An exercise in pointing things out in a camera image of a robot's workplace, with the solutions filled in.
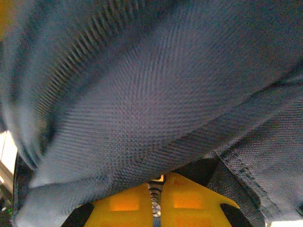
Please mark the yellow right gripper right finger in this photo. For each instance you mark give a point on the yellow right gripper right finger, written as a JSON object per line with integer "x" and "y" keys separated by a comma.
{"x": 189, "y": 203}

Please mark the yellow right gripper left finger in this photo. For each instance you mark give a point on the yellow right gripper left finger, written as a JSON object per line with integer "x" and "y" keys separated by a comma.
{"x": 118, "y": 208}

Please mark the navy blue backpack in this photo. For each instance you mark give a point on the navy blue backpack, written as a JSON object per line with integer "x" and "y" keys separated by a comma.
{"x": 142, "y": 94}

